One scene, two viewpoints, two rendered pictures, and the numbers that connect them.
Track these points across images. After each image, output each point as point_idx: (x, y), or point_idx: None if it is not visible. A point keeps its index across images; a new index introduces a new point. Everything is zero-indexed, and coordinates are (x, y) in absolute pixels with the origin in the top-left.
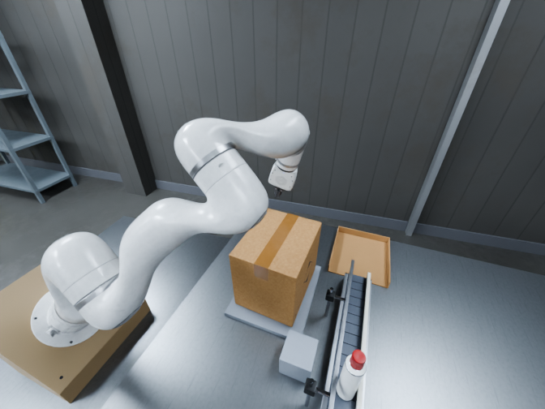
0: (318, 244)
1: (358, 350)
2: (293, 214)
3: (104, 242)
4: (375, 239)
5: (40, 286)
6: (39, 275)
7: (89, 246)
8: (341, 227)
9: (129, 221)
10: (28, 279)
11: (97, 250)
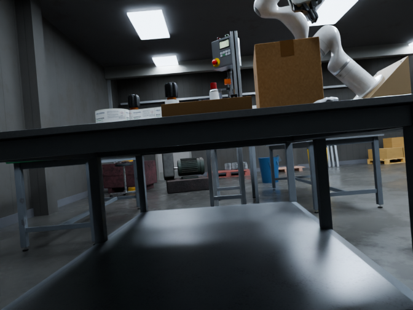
0: (256, 73)
1: (213, 82)
2: (286, 40)
3: (324, 30)
4: (184, 114)
5: (384, 72)
6: (389, 67)
7: (319, 29)
8: (244, 98)
9: None
10: (388, 67)
11: (318, 31)
